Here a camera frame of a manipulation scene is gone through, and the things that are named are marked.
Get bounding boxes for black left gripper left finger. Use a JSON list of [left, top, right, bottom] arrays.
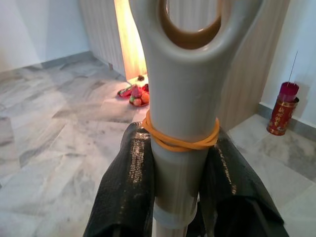
[[83, 122, 156, 237]]

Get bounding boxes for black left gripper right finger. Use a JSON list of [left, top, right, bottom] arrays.
[[199, 126, 289, 237]]

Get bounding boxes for broom with white loop handle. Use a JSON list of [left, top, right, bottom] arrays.
[[129, 0, 238, 237]]

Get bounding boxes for orange rubber band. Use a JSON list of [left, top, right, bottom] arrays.
[[142, 110, 220, 152]]

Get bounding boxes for plate of fruit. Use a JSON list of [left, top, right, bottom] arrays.
[[128, 83, 151, 107]]

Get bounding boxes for red incense can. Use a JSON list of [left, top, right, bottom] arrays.
[[266, 96, 300, 135]]

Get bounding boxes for red and green packet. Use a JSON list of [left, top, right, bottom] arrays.
[[117, 83, 134, 100]]

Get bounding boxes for magenta incense stick bundle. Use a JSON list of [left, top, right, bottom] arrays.
[[280, 51, 300, 102]]

